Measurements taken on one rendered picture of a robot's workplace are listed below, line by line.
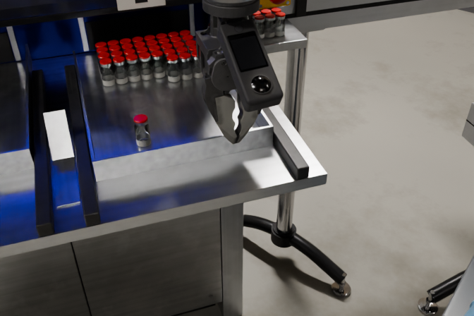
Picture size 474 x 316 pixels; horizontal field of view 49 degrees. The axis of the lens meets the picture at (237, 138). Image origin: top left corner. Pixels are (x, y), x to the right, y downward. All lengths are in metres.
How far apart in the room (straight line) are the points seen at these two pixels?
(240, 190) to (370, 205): 1.34
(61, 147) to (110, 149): 0.07
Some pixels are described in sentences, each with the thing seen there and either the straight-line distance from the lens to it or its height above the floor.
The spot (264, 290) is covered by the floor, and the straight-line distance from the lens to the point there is 1.71.
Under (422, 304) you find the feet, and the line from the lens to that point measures 1.75.
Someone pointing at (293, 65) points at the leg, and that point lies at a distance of 1.31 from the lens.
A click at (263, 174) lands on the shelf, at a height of 0.88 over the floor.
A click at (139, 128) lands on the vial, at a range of 0.77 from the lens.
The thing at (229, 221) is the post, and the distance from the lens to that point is 1.33.
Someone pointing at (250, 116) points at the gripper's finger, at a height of 0.95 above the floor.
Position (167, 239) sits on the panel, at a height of 0.39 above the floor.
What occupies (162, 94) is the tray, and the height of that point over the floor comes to 0.88.
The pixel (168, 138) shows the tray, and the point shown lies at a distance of 0.80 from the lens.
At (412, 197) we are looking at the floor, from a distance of 2.10.
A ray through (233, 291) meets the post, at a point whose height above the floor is 0.12.
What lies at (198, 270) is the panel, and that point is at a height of 0.25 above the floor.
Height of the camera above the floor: 1.36
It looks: 36 degrees down
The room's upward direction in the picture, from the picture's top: straight up
